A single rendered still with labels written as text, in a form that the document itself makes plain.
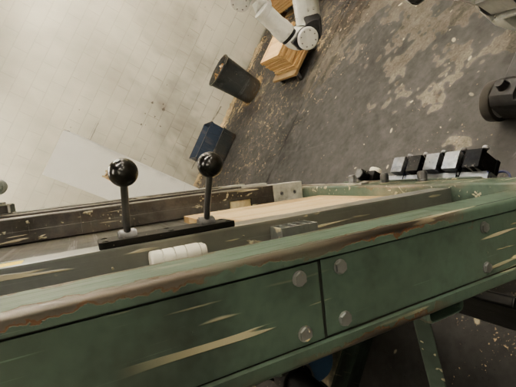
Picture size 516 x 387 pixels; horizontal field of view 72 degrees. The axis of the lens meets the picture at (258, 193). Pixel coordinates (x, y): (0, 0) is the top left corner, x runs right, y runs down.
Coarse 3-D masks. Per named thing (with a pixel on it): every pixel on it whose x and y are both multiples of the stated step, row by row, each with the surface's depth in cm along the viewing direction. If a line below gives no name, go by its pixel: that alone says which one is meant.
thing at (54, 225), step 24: (216, 192) 118; (240, 192) 122; (264, 192) 126; (288, 192) 130; (24, 216) 98; (48, 216) 96; (72, 216) 99; (96, 216) 101; (120, 216) 104; (144, 216) 107; (168, 216) 110; (0, 240) 91; (24, 240) 94
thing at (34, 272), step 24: (408, 192) 80; (432, 192) 77; (288, 216) 62; (312, 216) 63; (336, 216) 65; (360, 216) 68; (384, 216) 70; (168, 240) 51; (192, 240) 53; (216, 240) 55; (240, 240) 57; (264, 240) 58; (24, 264) 44; (48, 264) 45; (72, 264) 46; (96, 264) 47; (120, 264) 48; (144, 264) 50; (0, 288) 42; (24, 288) 44
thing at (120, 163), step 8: (120, 160) 45; (128, 160) 45; (112, 168) 44; (120, 168) 44; (128, 168) 45; (136, 168) 46; (112, 176) 44; (120, 176) 44; (128, 176) 45; (136, 176) 46; (120, 184) 45; (128, 184) 46; (128, 200) 48; (128, 208) 49; (128, 216) 49; (128, 224) 50; (120, 232) 50; (128, 232) 50; (136, 232) 51
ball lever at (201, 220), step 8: (208, 152) 50; (200, 160) 50; (208, 160) 50; (216, 160) 50; (200, 168) 50; (208, 168) 50; (216, 168) 50; (208, 176) 51; (208, 184) 52; (208, 192) 53; (208, 200) 54; (208, 208) 55; (208, 216) 55; (200, 224) 55
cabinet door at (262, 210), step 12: (264, 204) 111; (276, 204) 110; (288, 204) 106; (300, 204) 102; (312, 204) 99; (324, 204) 95; (192, 216) 100; (216, 216) 93; (228, 216) 93; (240, 216) 90; (252, 216) 87; (264, 216) 85
